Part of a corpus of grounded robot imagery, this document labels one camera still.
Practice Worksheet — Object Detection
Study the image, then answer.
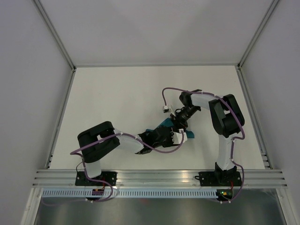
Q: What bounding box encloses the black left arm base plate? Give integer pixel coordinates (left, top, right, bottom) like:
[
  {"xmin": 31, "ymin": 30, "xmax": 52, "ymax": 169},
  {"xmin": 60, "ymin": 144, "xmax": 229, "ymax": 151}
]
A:
[{"xmin": 75, "ymin": 172, "xmax": 117, "ymax": 187}]

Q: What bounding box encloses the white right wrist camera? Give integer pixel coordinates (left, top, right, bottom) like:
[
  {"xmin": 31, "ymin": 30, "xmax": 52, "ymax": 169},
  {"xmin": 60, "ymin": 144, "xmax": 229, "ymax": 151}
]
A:
[{"xmin": 162, "ymin": 105, "xmax": 175, "ymax": 115}]

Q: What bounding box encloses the white slotted cable duct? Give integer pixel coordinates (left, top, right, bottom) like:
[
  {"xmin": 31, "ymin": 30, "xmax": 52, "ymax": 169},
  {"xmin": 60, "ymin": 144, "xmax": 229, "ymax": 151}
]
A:
[{"xmin": 42, "ymin": 188, "xmax": 217, "ymax": 199}]

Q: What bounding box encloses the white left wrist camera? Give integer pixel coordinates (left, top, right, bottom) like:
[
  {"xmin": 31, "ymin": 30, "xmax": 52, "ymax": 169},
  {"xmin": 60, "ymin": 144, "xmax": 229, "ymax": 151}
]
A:
[{"xmin": 171, "ymin": 129, "xmax": 188, "ymax": 145}]

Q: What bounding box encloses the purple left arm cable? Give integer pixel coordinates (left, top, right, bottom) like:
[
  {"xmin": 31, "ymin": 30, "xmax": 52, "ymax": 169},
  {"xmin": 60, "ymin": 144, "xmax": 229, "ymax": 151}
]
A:
[{"xmin": 42, "ymin": 130, "xmax": 185, "ymax": 207}]

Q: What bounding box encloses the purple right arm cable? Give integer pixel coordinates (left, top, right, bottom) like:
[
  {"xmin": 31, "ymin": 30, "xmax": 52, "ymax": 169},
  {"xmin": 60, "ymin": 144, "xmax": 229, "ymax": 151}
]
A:
[{"xmin": 162, "ymin": 87, "xmax": 246, "ymax": 204}]

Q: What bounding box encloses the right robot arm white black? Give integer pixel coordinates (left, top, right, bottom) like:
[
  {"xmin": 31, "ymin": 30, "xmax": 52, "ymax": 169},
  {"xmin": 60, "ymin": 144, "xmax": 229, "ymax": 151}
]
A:
[{"xmin": 172, "ymin": 90, "xmax": 245, "ymax": 187}]

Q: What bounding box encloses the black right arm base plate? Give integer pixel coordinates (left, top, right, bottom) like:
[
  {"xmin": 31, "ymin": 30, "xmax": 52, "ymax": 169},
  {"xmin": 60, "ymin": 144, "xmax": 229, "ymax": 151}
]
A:
[{"xmin": 195, "ymin": 171, "xmax": 242, "ymax": 187}]

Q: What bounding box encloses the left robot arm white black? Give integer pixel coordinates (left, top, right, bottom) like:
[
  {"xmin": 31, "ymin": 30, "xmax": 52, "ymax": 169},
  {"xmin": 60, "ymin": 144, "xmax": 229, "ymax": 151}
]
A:
[{"xmin": 77, "ymin": 121, "xmax": 176, "ymax": 186}]

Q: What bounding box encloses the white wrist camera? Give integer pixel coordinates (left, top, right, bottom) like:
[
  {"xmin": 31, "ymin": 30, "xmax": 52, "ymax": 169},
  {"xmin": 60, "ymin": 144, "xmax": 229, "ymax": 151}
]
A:
[
  {"xmin": 171, "ymin": 129, "xmax": 188, "ymax": 145},
  {"xmin": 162, "ymin": 105, "xmax": 175, "ymax": 115}
]

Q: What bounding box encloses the teal cloth napkin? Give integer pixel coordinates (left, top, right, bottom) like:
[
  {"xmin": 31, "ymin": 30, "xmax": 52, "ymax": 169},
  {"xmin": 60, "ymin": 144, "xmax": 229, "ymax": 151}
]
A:
[{"xmin": 157, "ymin": 118, "xmax": 195, "ymax": 138}]

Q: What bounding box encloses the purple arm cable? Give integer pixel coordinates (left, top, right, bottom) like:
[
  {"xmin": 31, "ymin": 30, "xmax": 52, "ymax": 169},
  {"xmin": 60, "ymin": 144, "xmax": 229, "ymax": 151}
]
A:
[
  {"xmin": 162, "ymin": 87, "xmax": 246, "ymax": 204},
  {"xmin": 42, "ymin": 130, "xmax": 185, "ymax": 207}
]

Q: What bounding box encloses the aluminium frame rail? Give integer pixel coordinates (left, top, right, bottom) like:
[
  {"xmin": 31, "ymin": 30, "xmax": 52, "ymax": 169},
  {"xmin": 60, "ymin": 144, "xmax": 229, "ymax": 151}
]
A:
[{"xmin": 31, "ymin": 169, "xmax": 287, "ymax": 188}]

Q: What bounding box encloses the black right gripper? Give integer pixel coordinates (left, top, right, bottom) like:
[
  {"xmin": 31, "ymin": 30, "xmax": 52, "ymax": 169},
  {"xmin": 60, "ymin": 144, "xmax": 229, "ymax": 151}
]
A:
[{"xmin": 170, "ymin": 105, "xmax": 200, "ymax": 135}]

